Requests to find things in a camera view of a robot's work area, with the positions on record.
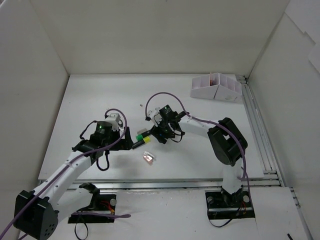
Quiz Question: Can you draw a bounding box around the green cap black highlighter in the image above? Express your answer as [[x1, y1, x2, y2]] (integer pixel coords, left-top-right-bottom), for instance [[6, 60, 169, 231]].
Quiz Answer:
[[135, 134, 148, 141]]

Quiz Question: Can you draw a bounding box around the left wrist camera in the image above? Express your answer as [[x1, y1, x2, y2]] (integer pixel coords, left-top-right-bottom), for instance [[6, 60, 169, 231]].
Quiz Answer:
[[105, 113, 123, 132]]

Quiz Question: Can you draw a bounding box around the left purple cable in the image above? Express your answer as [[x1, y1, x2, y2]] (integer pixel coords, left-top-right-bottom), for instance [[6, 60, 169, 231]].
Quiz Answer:
[[0, 108, 132, 240]]

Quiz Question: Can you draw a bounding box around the white desk organizer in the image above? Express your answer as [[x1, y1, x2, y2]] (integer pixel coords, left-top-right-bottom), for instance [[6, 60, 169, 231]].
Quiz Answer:
[[190, 73, 243, 103]]

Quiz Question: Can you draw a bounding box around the purple cap black pen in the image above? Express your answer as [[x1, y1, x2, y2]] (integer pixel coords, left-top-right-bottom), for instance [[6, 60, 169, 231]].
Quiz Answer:
[[209, 72, 214, 86]]

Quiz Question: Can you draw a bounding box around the white dirty eraser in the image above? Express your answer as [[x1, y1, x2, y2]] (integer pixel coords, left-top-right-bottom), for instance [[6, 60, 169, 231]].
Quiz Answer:
[[137, 128, 148, 135]]

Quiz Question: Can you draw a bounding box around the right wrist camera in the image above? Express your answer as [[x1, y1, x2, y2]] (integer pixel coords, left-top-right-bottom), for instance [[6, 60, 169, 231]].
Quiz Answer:
[[145, 107, 163, 127]]

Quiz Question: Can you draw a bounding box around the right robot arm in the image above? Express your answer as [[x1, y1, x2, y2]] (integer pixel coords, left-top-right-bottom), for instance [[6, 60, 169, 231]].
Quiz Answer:
[[145, 104, 248, 206]]

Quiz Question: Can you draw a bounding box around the yellow cap black highlighter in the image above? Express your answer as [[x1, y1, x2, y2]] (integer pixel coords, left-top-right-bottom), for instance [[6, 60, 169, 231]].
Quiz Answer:
[[132, 136, 151, 150]]

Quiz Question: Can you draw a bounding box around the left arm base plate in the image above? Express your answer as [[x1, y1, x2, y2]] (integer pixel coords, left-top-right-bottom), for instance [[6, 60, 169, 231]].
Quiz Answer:
[[67, 193, 117, 224]]

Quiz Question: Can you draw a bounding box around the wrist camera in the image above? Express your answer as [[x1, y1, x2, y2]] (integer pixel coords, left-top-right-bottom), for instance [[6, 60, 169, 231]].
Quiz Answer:
[[105, 113, 123, 132], [145, 107, 163, 127]]

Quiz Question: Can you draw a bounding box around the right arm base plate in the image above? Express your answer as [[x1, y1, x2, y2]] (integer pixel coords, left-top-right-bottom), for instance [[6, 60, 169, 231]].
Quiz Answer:
[[205, 188, 256, 220]]

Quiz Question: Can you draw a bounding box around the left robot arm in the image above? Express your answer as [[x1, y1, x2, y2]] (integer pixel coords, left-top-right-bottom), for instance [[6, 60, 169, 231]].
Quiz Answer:
[[12, 118, 133, 240]]

